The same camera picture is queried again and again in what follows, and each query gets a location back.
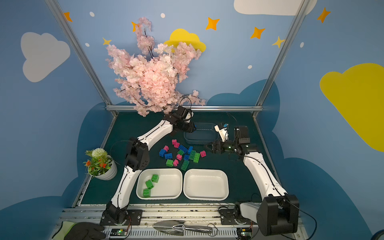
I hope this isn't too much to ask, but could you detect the long blue lego brick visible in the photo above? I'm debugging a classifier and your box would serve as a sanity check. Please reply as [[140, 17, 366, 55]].
[[178, 145, 188, 153]]

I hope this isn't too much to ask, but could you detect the pink blossom artificial tree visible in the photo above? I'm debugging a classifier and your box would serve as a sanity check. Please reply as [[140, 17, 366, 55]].
[[106, 17, 206, 117]]

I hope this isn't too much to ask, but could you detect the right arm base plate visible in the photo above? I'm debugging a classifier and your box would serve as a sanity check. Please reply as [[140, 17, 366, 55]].
[[218, 208, 255, 225]]

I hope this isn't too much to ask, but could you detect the green lego brick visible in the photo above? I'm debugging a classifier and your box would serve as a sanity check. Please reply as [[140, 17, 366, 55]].
[[143, 188, 151, 198], [166, 159, 174, 168], [145, 180, 154, 190], [151, 174, 160, 183]]

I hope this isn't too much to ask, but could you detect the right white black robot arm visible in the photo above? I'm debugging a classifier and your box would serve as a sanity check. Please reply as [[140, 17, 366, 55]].
[[206, 124, 300, 236]]

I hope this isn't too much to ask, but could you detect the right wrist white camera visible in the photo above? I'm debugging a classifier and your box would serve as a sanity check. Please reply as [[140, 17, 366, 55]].
[[215, 124, 229, 142]]

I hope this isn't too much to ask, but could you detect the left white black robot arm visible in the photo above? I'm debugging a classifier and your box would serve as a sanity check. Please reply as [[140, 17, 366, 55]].
[[100, 106, 196, 226]]

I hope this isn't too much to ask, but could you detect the white tray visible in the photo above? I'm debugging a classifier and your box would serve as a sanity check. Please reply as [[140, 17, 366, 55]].
[[136, 168, 183, 200], [183, 169, 230, 202]]

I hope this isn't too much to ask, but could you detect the left white tray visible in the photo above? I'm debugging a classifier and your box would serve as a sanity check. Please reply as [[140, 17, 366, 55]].
[[136, 168, 183, 200]]

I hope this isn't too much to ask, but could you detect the silver metal trowel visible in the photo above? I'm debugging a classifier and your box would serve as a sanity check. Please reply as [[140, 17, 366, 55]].
[[153, 220, 214, 236]]

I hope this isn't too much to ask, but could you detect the dark green lego plate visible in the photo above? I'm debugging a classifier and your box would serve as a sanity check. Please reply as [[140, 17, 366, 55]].
[[189, 150, 196, 161]]

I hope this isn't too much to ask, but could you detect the long dark green lego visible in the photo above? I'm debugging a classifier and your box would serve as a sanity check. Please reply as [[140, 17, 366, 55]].
[[181, 160, 190, 171]]

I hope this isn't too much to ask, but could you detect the long light green lego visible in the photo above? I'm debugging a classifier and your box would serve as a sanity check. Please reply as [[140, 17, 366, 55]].
[[193, 153, 200, 163]]

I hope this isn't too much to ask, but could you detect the black work glove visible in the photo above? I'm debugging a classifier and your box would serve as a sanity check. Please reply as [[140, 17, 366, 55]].
[[64, 222, 107, 240]]

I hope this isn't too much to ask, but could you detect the potted green plant white pot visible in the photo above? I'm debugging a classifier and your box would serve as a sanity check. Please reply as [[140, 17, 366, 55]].
[[84, 148, 118, 181]]

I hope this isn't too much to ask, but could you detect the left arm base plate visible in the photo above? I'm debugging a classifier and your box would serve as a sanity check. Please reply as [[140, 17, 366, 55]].
[[100, 210, 143, 226]]

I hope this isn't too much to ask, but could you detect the right white tray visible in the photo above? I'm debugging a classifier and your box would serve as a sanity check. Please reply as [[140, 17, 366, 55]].
[[183, 169, 230, 202]]

